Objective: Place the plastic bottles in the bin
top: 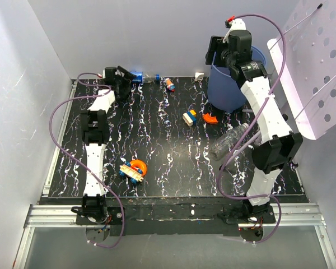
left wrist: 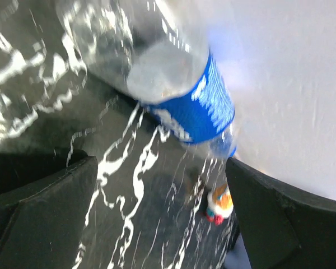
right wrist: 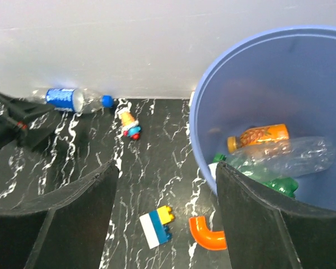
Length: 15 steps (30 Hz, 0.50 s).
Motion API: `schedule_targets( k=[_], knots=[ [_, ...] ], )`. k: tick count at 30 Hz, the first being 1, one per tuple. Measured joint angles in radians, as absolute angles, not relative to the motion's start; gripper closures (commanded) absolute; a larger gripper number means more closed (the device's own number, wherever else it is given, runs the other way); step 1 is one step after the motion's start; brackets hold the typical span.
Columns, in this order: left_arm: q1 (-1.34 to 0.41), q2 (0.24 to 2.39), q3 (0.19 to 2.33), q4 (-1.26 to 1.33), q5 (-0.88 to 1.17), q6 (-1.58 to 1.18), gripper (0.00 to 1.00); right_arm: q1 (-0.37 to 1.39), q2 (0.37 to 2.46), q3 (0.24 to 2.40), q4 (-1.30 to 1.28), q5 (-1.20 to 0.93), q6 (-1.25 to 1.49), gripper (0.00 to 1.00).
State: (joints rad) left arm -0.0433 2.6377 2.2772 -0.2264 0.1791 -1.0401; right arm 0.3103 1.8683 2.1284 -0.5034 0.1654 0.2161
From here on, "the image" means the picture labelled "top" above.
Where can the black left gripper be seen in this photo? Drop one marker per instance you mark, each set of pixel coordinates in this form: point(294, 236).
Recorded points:
point(127, 80)

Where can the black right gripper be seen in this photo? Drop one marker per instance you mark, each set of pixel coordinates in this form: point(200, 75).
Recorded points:
point(216, 45)

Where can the clear Pepsi bottle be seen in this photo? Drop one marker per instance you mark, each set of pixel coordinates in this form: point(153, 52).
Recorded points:
point(144, 77)

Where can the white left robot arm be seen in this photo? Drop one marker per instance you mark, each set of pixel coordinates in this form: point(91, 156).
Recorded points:
point(95, 136)

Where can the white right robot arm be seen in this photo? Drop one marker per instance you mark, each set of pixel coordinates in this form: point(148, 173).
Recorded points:
point(272, 125)

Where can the blue plastic bin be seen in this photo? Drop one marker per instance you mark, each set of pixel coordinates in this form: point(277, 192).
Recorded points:
point(224, 84)

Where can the small white corner block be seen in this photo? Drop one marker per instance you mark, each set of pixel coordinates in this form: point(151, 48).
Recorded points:
point(198, 76)

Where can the small toy figure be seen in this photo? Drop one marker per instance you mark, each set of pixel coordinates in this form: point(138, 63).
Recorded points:
point(169, 85)

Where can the orange curved toy piece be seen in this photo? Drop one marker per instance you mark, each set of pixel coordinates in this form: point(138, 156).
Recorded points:
point(210, 119)

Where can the white blue yellow block stack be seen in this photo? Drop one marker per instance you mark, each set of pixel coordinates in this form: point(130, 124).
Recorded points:
point(190, 117)

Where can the white perforated panel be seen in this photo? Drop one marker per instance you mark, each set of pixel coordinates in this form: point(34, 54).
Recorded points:
point(308, 63)

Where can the clear bottle near tripod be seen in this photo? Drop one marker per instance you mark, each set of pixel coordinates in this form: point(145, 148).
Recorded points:
point(226, 142)

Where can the beige toy car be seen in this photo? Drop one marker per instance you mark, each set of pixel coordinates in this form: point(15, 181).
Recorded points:
point(134, 174)

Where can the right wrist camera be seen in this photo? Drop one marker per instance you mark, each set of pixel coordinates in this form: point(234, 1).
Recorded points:
point(235, 24)

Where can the orange ring toy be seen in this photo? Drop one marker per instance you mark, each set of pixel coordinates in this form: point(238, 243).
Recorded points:
point(139, 165)

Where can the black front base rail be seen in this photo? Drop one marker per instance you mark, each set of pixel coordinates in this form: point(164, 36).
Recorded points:
point(184, 215)

